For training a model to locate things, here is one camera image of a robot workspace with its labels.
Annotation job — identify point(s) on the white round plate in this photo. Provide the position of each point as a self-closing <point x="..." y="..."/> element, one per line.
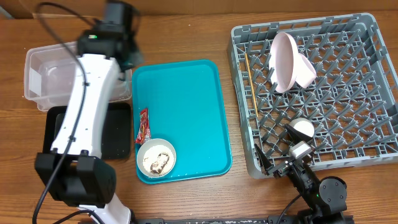
<point x="284" y="55"/>

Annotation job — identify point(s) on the black plastic tray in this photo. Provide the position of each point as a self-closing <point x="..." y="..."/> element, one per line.
<point x="116" y="136"/>

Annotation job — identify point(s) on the pink bowl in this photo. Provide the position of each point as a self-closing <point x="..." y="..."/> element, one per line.
<point x="306" y="73"/>

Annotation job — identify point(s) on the small white cup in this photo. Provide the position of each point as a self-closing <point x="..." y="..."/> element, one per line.
<point x="304" y="126"/>

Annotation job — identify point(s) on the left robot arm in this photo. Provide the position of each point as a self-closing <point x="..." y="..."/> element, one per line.
<point x="73" y="170"/>

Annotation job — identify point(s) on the teal serving tray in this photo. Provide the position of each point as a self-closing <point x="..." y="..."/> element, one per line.
<point x="186" y="108"/>

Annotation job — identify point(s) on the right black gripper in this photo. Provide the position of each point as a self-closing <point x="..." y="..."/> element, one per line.
<point x="266" y="165"/>

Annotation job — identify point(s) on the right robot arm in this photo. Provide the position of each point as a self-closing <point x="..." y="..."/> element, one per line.
<point x="326" y="198"/>

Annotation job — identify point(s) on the clear plastic bin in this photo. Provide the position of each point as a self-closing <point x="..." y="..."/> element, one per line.
<point x="49" y="77"/>

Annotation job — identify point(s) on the red snack wrapper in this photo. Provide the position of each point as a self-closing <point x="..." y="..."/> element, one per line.
<point x="144" y="133"/>

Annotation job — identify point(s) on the bowl with rice leftovers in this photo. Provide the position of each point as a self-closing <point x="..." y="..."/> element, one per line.
<point x="156" y="158"/>

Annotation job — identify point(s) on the grey dishwasher rack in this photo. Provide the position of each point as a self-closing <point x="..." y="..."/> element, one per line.
<point x="352" y="103"/>

